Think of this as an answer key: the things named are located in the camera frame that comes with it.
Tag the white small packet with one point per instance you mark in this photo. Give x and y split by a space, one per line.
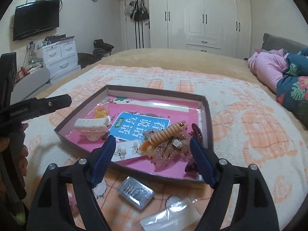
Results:
177 216

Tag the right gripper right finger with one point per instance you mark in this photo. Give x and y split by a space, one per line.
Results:
254 209

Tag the dark brown bag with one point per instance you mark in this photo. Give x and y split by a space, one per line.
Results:
85 59

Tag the orange spiral hair clip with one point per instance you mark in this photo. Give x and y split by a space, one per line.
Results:
156 138

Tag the pink padded garment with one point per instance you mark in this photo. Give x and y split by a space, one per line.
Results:
268 66

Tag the grey headboard cushion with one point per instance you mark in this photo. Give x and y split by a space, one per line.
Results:
273 42

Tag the grey chair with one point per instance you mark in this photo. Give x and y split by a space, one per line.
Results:
31 85

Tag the white door with bags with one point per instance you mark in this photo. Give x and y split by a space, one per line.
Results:
135 34

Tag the person's left hand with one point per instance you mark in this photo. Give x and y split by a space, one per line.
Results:
23 162

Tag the blue floral quilt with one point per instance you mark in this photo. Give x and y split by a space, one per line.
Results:
291 90

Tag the earrings on white card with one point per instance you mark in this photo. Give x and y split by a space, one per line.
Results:
127 150

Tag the white claw hair clip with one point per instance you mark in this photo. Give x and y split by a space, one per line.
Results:
92 128

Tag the clear box of pins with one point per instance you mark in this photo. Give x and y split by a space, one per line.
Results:
136 193

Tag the brown shallow cardboard tray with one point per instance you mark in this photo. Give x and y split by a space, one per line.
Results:
145 93

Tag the tan bed cover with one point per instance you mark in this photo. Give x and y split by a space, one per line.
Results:
180 60

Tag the orange white plush blanket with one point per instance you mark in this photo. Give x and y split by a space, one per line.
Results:
249 126

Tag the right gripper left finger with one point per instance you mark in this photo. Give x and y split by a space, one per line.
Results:
63 188

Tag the white wardrobe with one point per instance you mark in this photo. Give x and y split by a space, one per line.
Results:
212 26

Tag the black wall television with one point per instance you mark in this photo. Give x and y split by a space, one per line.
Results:
36 17

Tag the white drawer chest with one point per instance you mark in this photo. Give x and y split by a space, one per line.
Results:
60 58

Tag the dotted mesh hair bow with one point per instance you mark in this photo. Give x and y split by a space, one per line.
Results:
171 151

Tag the stool with dark clothes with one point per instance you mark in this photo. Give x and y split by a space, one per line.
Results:
101 48

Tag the dark red hair clip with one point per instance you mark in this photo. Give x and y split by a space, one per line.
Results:
191 166

